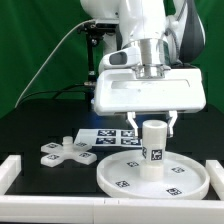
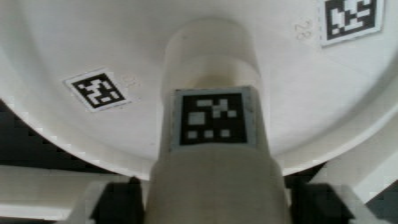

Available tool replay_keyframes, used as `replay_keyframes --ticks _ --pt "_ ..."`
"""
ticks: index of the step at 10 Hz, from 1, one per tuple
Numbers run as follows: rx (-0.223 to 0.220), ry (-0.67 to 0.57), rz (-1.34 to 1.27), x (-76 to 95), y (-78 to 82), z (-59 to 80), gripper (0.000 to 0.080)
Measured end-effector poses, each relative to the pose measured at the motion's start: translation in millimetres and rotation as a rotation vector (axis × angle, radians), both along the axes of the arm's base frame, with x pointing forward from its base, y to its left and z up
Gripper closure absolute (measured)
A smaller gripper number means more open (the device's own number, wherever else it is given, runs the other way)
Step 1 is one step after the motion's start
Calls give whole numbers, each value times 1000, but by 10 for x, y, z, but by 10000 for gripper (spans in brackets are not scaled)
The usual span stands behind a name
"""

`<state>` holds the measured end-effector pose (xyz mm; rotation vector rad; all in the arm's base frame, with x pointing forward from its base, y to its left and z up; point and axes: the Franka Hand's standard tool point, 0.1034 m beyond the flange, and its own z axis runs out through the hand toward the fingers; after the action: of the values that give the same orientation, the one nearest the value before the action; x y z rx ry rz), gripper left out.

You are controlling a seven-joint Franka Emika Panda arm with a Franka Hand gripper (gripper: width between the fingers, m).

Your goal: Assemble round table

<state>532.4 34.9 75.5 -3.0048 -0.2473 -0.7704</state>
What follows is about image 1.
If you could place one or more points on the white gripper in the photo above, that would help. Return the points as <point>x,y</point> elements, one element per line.
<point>120,91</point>

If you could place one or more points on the white round table top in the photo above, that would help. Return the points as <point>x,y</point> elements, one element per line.
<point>127,175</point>

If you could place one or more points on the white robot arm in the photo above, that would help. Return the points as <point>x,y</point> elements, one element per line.
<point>146,66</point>

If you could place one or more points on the white marker sheet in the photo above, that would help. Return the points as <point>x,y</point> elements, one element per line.
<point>108,137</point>

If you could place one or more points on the white cross table base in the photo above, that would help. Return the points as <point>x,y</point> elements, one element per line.
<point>55,153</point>

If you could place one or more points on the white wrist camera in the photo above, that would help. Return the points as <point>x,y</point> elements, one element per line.
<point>124,58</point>

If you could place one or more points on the white frame right block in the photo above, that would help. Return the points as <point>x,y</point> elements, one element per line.
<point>216,173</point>

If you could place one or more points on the white frame block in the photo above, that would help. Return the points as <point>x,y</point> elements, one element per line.
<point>9,170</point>
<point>216,173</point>

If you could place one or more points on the black camera on stand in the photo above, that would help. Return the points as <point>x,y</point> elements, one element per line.
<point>94,30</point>

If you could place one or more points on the white frame left block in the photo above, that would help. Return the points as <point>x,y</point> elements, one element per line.
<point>9,170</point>

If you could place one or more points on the white frame front bar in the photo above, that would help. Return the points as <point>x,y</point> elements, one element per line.
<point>73,210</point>

